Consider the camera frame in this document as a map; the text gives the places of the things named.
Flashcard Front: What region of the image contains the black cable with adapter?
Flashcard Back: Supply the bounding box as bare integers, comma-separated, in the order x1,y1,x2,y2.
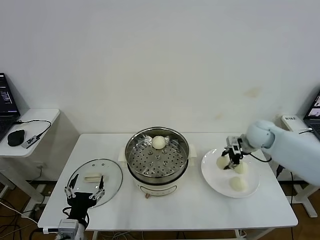
276,127,313,203

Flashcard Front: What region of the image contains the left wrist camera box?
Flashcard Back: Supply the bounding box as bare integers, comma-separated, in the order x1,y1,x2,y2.
57,219,79,237

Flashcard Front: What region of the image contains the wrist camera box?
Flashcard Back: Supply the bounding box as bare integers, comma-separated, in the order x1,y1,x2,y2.
57,219,79,237
226,136,241,155

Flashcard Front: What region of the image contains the open dark laptop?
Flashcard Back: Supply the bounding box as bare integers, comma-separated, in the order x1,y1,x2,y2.
0,72,21,143
303,92,320,141

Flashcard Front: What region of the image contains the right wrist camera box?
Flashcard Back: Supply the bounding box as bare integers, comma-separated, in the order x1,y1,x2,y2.
226,136,241,155

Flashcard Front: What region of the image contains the cream electric cooker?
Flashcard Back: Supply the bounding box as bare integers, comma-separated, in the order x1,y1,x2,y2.
117,143,199,200

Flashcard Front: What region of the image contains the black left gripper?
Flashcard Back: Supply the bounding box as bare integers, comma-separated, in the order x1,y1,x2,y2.
64,173,106,220

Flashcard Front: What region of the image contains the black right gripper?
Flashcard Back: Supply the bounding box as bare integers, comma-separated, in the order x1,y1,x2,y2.
221,149,242,172

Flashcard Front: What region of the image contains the grey usb device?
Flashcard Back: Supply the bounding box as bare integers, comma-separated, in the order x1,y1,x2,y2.
21,134,42,149

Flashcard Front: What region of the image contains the white round plate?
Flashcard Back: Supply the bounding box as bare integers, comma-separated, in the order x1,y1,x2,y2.
201,148,261,199

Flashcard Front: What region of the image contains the thin black usb cable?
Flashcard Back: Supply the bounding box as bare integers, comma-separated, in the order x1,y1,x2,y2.
13,119,53,138

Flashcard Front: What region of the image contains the glass lid cream handle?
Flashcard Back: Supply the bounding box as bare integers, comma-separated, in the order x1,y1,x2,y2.
66,158,124,208

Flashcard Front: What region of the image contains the stainless steel steamer basket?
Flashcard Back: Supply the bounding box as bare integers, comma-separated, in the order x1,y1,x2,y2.
124,127,191,179

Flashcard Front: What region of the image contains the black computer mouse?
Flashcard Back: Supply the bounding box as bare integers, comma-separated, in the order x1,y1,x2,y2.
7,129,26,147

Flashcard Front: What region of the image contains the white steamed baozi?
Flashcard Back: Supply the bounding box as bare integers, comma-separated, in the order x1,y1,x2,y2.
229,176,249,192
216,156,232,170
151,135,167,150
233,161,250,175

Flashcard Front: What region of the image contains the white floor cable bundle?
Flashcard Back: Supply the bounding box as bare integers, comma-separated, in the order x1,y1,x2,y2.
109,231,135,240

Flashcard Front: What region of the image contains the white side table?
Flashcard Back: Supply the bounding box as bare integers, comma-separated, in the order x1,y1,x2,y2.
279,114,320,218
0,108,61,205

